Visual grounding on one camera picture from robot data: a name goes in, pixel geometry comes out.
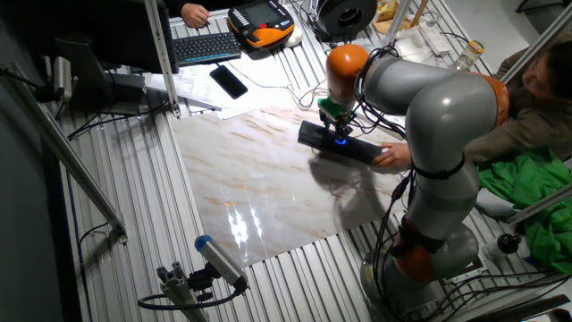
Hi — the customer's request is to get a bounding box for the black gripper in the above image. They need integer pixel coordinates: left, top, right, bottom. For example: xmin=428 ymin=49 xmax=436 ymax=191
xmin=320 ymin=109 xmax=358 ymax=140

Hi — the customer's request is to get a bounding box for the black speaker bar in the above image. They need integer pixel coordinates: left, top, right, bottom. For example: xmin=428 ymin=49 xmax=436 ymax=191
xmin=297 ymin=120 xmax=384 ymax=165

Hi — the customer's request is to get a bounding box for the brown sleeved left forearm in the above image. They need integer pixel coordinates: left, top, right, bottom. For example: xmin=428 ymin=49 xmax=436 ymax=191
xmin=463 ymin=105 xmax=572 ymax=165

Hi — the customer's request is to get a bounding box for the black ball knob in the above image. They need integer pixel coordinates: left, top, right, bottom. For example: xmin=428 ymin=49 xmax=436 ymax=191
xmin=496 ymin=233 xmax=523 ymax=255

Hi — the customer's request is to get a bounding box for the person left hand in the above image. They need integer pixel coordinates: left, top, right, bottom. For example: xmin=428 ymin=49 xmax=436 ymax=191
xmin=373 ymin=141 xmax=413 ymax=171

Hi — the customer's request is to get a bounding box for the operator bare hand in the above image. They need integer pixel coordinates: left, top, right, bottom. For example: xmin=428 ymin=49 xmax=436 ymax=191
xmin=180 ymin=2 xmax=211 ymax=29

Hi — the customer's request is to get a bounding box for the printed white paper sheet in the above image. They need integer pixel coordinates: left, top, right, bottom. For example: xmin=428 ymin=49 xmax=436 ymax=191
xmin=216 ymin=84 xmax=314 ymax=121
xmin=223 ymin=49 xmax=294 ymax=90

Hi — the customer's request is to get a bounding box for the white computer mouse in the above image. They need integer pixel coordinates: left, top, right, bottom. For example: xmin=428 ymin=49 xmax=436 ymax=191
xmin=284 ymin=26 xmax=304 ymax=48

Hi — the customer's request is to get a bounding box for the marble pattern board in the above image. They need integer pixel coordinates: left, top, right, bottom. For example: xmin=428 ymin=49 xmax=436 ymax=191
xmin=172 ymin=96 xmax=416 ymax=268

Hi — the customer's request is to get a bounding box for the white paper card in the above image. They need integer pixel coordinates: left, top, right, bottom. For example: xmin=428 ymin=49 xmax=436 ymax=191
xmin=395 ymin=33 xmax=425 ymax=64

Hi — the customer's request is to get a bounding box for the large black spool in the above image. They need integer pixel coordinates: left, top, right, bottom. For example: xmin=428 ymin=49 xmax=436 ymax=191
xmin=312 ymin=0 xmax=379 ymax=44

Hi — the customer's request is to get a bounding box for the round wooden board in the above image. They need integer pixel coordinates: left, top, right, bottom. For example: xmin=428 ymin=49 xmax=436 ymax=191
xmin=373 ymin=16 xmax=406 ymax=36

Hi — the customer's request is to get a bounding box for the black smartphone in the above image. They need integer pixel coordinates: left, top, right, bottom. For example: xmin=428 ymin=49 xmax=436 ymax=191
xmin=208 ymin=64 xmax=249 ymax=100

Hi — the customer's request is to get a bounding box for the orange and black teach pendant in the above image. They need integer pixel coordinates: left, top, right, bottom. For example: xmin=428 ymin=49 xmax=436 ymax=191
xmin=226 ymin=0 xmax=296 ymax=49

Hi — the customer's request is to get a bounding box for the wooden stick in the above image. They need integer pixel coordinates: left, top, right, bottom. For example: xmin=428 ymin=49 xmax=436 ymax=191
xmin=408 ymin=0 xmax=431 ymax=29

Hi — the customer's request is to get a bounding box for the clear bottle yellow cap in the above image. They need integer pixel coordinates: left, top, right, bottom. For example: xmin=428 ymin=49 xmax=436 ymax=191
xmin=453 ymin=39 xmax=486 ymax=72

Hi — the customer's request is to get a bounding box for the black keyboard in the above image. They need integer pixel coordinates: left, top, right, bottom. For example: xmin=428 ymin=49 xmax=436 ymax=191
xmin=172 ymin=31 xmax=242 ymax=67

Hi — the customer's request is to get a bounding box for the stack of printed papers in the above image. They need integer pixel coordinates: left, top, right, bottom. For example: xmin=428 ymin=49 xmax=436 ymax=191
xmin=145 ymin=64 xmax=223 ymax=112

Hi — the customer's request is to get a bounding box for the white cloth piece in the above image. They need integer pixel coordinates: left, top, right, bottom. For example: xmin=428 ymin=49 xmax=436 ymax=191
xmin=474 ymin=187 xmax=519 ymax=219

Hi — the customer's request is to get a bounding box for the green cloth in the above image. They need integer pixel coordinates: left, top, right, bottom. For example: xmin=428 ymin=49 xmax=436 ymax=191
xmin=475 ymin=149 xmax=572 ymax=275

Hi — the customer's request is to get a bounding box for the seated person brown jacket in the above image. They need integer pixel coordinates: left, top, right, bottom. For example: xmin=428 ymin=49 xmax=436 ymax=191
xmin=493 ymin=39 xmax=572 ymax=135

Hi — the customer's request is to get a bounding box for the black computer monitor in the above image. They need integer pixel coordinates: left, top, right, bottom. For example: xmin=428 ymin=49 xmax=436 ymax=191
xmin=44 ymin=0 xmax=180 ymax=117

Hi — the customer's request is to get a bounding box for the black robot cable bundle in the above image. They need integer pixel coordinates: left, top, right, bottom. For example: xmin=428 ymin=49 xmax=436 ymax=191
xmin=355 ymin=44 xmax=430 ymax=321

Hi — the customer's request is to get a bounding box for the thin black speaker cable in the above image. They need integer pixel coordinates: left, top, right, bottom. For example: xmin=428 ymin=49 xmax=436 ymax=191
xmin=227 ymin=62 xmax=332 ymax=113

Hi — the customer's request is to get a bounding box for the aluminium frame profile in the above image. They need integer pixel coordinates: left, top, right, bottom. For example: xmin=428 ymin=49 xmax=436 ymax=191
xmin=0 ymin=62 xmax=129 ymax=245
xmin=143 ymin=0 xmax=182 ymax=118
xmin=382 ymin=0 xmax=415 ymax=48
xmin=502 ymin=4 xmax=572 ymax=81
xmin=507 ymin=182 xmax=572 ymax=225

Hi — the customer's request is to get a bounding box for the silver camera with blue end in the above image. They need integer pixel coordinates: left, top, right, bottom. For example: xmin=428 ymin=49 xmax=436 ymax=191
xmin=194 ymin=234 xmax=249 ymax=290

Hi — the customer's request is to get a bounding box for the black camera clamp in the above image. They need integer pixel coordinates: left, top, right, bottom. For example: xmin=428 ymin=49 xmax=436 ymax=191
xmin=187 ymin=263 xmax=215 ymax=301

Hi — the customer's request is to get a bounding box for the black camera cable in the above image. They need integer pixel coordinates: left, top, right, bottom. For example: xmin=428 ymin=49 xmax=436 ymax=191
xmin=137 ymin=284 xmax=248 ymax=310

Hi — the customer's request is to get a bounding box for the short aluminium camera stand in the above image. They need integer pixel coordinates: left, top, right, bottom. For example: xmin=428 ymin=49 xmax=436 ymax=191
xmin=156 ymin=261 xmax=209 ymax=322

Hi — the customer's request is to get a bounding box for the small silver camera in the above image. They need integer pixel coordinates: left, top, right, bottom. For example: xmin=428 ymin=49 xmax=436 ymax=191
xmin=52 ymin=55 xmax=73 ymax=102

